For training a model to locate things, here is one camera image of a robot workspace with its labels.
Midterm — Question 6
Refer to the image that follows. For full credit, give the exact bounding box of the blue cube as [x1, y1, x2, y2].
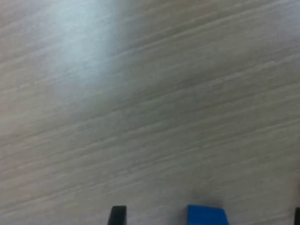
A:
[187, 204, 229, 225]

